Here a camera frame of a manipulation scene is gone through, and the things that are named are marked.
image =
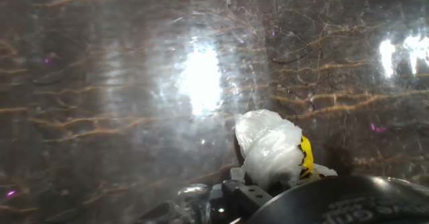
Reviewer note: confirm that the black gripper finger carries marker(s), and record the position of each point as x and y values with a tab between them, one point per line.
244	197

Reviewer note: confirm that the clear plastic bag of things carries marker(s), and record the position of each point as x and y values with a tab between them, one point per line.
268	147

